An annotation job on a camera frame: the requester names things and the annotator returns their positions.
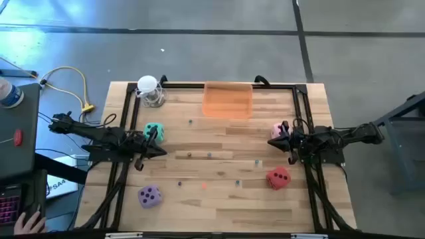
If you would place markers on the clear water bottle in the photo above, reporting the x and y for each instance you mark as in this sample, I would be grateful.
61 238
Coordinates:
11 96

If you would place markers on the white mushroom-shaped lamp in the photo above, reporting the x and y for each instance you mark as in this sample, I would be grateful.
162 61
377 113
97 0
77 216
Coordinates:
147 84

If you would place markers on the white printed box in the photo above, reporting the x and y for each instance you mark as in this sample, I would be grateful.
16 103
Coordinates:
66 191

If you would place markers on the black computer mouse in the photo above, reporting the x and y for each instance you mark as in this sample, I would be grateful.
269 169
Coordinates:
33 210

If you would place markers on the black keyboard tray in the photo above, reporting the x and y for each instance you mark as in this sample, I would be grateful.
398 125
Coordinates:
33 186

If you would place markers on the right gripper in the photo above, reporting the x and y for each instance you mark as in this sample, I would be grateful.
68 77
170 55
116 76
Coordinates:
299 142

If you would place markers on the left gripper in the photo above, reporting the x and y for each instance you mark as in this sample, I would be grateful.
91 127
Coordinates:
141 146

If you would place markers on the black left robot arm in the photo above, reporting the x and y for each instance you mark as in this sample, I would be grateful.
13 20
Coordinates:
96 132

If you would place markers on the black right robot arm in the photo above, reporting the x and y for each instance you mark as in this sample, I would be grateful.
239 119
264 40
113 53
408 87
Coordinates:
348 134

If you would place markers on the dark metal cart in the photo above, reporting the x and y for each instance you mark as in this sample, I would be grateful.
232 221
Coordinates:
396 111

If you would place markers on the large pink foam die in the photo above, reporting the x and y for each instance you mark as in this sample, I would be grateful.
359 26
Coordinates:
276 130

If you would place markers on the silver bracket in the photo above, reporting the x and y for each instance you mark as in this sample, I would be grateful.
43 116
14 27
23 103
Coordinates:
123 235
308 236

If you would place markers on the dark grey side table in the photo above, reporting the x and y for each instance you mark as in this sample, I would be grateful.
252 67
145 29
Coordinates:
26 109

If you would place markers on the person's hand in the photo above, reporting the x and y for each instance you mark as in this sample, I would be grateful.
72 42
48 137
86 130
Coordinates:
28 225

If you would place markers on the large teal foam die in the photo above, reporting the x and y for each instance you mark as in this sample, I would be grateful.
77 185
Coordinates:
160 132

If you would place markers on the black aluminium rig frame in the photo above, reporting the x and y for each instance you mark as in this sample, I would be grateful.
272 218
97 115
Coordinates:
186 86

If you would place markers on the backlit keyboard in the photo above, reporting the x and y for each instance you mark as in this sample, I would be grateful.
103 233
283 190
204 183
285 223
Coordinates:
9 210

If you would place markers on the black diagonal beam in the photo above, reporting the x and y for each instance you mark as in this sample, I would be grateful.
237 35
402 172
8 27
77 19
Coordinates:
59 169

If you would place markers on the orange translucent plastic bin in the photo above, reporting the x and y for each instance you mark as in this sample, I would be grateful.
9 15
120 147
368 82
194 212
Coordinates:
227 101

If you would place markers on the black floor bar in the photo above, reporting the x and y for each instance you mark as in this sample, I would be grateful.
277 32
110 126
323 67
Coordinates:
20 73

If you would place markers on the red button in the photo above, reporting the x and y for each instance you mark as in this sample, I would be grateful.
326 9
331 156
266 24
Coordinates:
18 137

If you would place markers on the large purple foam die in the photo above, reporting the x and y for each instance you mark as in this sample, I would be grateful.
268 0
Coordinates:
149 196

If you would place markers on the large red foam die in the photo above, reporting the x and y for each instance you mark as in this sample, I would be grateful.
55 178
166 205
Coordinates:
277 179

